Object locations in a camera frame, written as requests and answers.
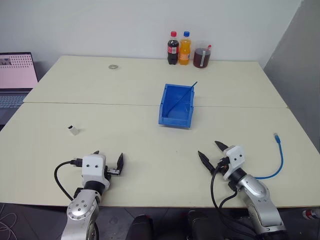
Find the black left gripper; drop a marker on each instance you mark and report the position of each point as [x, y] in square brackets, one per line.
[113, 171]

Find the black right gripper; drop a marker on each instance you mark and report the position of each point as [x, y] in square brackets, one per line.
[221, 166]

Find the small white adapter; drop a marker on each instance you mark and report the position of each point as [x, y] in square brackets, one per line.
[74, 130]

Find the blue plastic storage bin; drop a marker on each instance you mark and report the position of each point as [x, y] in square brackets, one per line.
[175, 120]

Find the thin blue stick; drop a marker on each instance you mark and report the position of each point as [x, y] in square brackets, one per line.
[181, 98]

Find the dark rounded shape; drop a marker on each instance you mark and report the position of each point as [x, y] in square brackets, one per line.
[200, 225]
[140, 228]

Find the clear jar of dark liquid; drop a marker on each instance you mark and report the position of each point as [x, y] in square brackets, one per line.
[200, 58]

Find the orange soda bottle, blue cap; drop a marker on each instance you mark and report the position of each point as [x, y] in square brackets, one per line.
[185, 51]

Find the white stick with red tip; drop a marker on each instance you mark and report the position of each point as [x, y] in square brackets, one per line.
[209, 47]

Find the cola bottle with red cap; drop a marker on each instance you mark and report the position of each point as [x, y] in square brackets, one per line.
[172, 50]

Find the red and white can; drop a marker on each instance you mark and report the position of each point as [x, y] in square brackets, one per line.
[311, 214]

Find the open grey laptop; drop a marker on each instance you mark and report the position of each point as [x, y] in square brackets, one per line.
[15, 72]

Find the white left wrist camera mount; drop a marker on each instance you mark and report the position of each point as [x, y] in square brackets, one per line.
[93, 170]

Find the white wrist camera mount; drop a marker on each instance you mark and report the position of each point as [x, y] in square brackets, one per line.
[93, 170]
[235, 157]

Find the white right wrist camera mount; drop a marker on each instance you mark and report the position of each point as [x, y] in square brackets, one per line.
[235, 157]

